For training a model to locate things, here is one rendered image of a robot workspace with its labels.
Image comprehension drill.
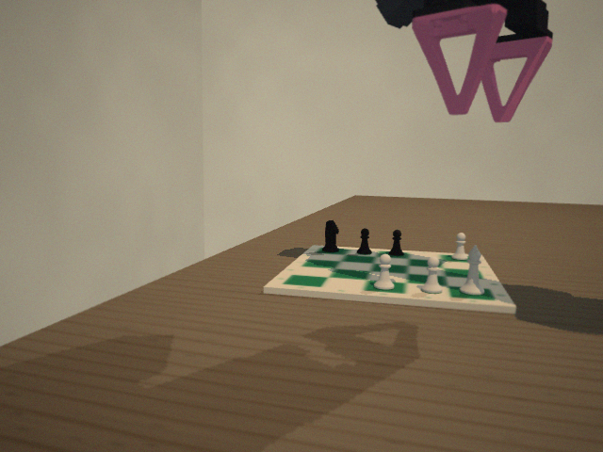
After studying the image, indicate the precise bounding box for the white pawn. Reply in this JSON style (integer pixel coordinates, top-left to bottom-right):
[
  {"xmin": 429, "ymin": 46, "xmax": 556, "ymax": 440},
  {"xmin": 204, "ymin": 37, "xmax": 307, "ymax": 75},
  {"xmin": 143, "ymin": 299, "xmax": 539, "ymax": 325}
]
[
  {"xmin": 421, "ymin": 257, "xmax": 442, "ymax": 294},
  {"xmin": 374, "ymin": 254, "xmax": 394, "ymax": 290},
  {"xmin": 451, "ymin": 233, "xmax": 468, "ymax": 261}
]

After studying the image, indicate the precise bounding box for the black knight chess piece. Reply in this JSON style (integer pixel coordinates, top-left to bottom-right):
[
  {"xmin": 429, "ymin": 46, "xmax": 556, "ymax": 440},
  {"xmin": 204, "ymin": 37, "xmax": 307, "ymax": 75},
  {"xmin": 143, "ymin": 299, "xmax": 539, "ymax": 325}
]
[{"xmin": 322, "ymin": 220, "xmax": 339, "ymax": 253}]

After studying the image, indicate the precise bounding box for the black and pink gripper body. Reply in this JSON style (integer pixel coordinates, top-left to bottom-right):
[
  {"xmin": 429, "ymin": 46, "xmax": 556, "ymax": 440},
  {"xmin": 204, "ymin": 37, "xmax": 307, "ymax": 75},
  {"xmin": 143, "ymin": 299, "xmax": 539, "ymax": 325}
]
[{"xmin": 413, "ymin": 0, "xmax": 553, "ymax": 43}]

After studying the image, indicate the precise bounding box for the black pawn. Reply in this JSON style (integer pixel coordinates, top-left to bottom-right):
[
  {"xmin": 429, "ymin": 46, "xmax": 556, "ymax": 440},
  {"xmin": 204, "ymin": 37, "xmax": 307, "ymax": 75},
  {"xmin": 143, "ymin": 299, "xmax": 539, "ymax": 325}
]
[
  {"xmin": 388, "ymin": 230, "xmax": 404, "ymax": 256},
  {"xmin": 357, "ymin": 229, "xmax": 372, "ymax": 255}
]

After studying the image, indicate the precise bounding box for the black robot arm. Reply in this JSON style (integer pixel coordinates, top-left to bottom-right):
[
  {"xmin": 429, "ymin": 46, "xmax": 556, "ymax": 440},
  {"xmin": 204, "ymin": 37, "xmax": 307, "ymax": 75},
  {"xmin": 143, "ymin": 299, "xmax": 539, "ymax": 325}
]
[{"xmin": 375, "ymin": 0, "xmax": 424, "ymax": 29}]

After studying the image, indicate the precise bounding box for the green and cream chessboard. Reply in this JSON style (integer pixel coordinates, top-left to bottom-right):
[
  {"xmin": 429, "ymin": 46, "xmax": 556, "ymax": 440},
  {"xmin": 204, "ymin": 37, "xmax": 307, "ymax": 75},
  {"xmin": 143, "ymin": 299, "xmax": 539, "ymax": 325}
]
[{"xmin": 264, "ymin": 245, "xmax": 516, "ymax": 314}]

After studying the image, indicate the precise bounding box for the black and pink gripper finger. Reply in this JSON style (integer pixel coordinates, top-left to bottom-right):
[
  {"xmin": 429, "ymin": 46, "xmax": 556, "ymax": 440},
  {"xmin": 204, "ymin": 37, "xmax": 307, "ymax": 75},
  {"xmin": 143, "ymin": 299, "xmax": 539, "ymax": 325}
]
[
  {"xmin": 481, "ymin": 37, "xmax": 552, "ymax": 122},
  {"xmin": 412, "ymin": 4, "xmax": 507, "ymax": 115}
]

